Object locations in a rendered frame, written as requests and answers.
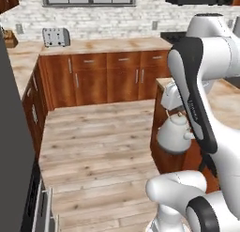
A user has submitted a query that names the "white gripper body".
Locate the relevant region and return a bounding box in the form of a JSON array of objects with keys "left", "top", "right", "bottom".
[{"left": 159, "top": 80, "right": 186, "bottom": 112}]

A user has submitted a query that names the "white kettle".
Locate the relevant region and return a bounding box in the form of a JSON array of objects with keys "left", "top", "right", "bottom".
[{"left": 156, "top": 110, "right": 197, "bottom": 156}]

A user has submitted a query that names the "black hob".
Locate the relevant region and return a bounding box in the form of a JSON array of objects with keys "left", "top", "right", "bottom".
[{"left": 159, "top": 31, "right": 188, "bottom": 45}]

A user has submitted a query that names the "wooden base cupboard run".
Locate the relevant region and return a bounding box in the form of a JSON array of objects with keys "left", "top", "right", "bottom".
[
  {"left": 21, "top": 61, "right": 50, "bottom": 160},
  {"left": 38, "top": 50, "right": 172, "bottom": 111}
]

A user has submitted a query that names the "silver toaster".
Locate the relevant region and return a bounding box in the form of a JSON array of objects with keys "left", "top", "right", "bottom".
[{"left": 41, "top": 26, "right": 71, "bottom": 49}]

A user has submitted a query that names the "dark grey fridge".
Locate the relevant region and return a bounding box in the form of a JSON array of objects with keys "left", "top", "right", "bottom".
[{"left": 0, "top": 24, "right": 36, "bottom": 232}]

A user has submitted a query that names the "steel dishwasher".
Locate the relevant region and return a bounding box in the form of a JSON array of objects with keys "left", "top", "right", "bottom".
[{"left": 20, "top": 162, "right": 61, "bottom": 232}]

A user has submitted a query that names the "wooden knife block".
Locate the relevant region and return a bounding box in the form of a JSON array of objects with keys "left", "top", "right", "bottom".
[{"left": 2, "top": 29, "right": 19, "bottom": 49}]

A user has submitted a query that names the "wooden wall cupboard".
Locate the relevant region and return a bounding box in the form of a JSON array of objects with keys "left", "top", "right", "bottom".
[{"left": 0, "top": 0, "right": 21, "bottom": 14}]

